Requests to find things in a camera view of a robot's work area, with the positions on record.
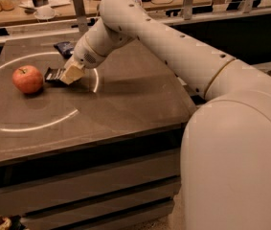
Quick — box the black rxbar chocolate bar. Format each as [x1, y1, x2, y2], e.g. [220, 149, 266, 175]
[44, 68, 65, 82]

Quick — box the metal railing post right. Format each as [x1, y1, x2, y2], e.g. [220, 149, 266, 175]
[182, 0, 193, 20]

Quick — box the metal railing post left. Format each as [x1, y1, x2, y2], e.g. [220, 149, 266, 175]
[73, 0, 88, 34]

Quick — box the metal railing post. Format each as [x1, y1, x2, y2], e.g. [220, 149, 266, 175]
[182, 0, 193, 20]
[73, 0, 88, 34]

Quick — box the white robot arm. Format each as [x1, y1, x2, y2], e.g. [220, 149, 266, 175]
[61, 0, 271, 230]

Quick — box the grey drawer cabinet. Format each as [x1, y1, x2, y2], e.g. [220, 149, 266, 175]
[0, 123, 185, 230]

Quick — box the red apple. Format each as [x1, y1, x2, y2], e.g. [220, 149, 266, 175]
[12, 65, 43, 94]

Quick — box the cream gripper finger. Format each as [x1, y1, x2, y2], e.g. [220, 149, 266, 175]
[59, 62, 84, 85]

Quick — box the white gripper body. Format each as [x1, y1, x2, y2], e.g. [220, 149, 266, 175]
[73, 37, 105, 69]

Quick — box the blue snack packet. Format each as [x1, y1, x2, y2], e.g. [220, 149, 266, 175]
[54, 41, 74, 58]

